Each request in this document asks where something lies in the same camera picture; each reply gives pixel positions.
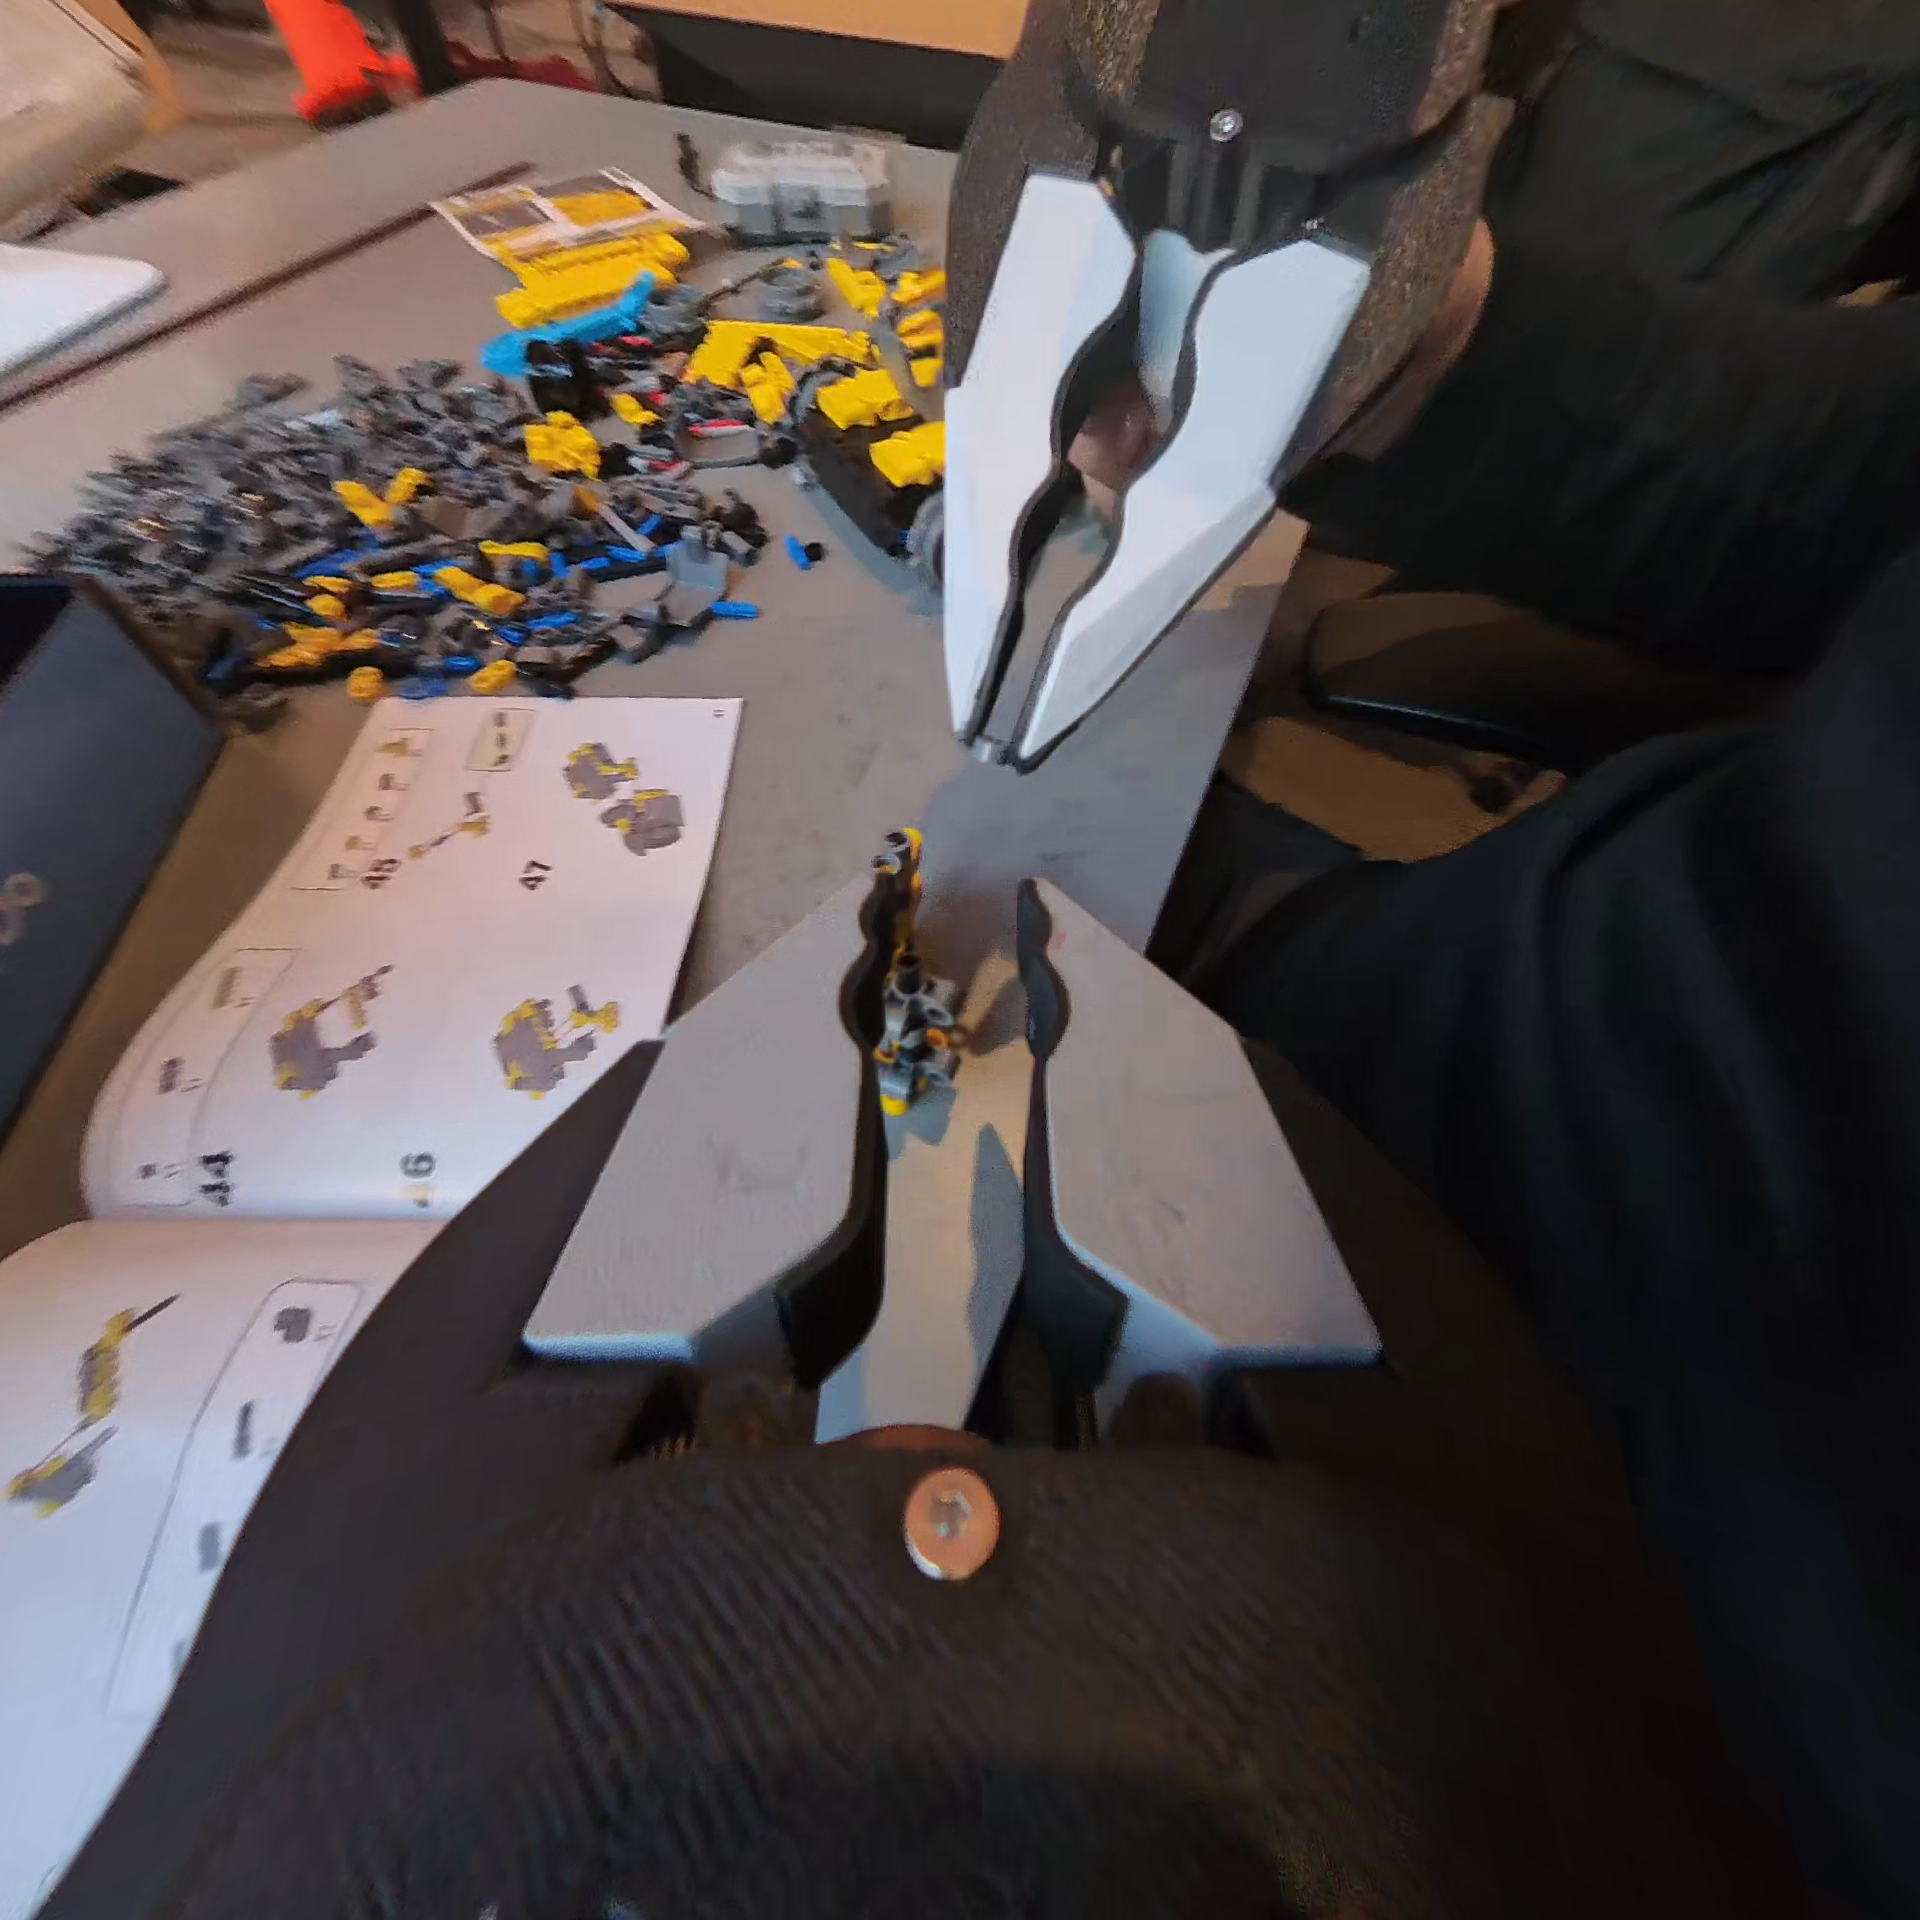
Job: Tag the dark blue cardboard box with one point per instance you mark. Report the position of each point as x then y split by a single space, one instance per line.
91 810

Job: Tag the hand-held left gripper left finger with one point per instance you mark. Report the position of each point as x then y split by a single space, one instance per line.
721 1184

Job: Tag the open instruction booklet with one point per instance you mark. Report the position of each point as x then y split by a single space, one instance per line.
452 930

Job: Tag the grey sloped brick piece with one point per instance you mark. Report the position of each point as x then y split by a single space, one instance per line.
699 578

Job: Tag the orange object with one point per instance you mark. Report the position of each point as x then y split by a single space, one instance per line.
323 54

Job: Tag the yellow black brick vehicle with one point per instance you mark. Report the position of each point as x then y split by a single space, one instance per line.
863 480

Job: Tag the black office chair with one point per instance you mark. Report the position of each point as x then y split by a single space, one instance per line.
1500 675

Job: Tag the person's right hand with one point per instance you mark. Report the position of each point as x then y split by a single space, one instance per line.
1119 434

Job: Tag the person's dark clothing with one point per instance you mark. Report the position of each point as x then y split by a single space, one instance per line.
1577 1126

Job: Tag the blue brick panel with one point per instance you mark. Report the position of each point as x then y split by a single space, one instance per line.
564 338

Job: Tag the grey desk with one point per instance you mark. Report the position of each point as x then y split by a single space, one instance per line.
839 751

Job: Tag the grey brick battery block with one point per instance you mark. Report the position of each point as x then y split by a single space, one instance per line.
797 194

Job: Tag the yellow brick panel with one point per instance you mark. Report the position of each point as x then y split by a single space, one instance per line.
586 278

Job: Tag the yellow five-hole brick beam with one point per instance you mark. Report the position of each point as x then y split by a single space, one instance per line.
902 884

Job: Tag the black round part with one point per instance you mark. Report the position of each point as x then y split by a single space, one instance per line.
558 375

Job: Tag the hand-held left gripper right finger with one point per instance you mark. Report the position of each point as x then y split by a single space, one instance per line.
1186 1184

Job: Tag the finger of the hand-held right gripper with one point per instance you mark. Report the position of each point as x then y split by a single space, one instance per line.
1013 375
1230 406

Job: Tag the grey yellow brick assembly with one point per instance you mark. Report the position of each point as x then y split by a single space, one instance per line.
917 1036

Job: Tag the pile of loose brick pieces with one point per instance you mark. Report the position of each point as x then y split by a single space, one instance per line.
377 511

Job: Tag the white flat object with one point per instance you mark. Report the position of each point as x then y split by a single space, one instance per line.
77 306

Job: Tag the white sticker sheet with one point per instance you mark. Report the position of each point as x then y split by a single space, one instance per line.
524 211

